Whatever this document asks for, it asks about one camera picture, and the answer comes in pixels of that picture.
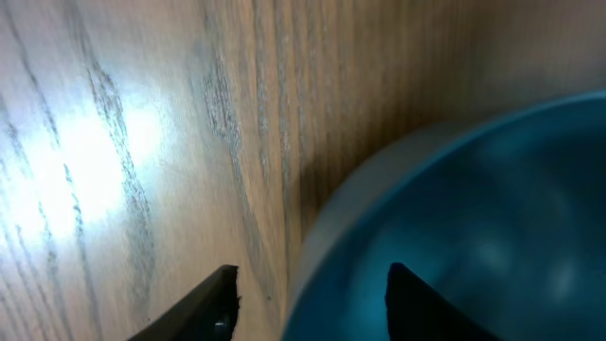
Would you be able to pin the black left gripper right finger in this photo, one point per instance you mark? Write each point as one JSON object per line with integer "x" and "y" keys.
{"x": 415, "y": 311}

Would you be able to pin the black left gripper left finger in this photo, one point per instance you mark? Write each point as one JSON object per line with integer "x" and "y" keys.
{"x": 207, "y": 313}

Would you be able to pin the dark blue bowl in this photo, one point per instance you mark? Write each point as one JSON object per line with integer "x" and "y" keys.
{"x": 505, "y": 219}

